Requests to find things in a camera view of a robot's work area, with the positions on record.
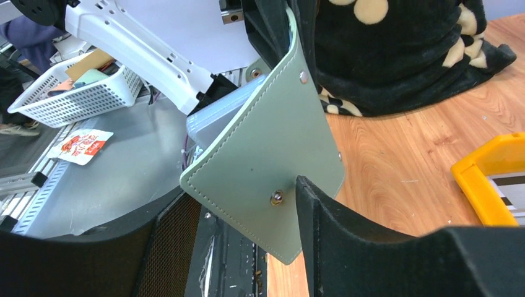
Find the red white snack packet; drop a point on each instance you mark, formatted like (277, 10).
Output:
(81, 146)

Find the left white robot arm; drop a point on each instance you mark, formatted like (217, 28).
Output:
(180, 47)

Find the black floral blanket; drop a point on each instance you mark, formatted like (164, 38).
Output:
(377, 58)

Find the yellow three-compartment bin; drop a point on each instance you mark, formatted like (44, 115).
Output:
(483, 174)

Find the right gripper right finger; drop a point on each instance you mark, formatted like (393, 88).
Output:
(346, 254)

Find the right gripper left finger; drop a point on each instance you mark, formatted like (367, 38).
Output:
(146, 252)

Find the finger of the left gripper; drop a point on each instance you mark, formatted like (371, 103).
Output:
(267, 26)

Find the silver card holder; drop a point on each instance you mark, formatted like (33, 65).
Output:
(512, 192)

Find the mint green card holder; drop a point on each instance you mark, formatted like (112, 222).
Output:
(247, 176)

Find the white perforated basket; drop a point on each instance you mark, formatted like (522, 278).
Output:
(119, 90)

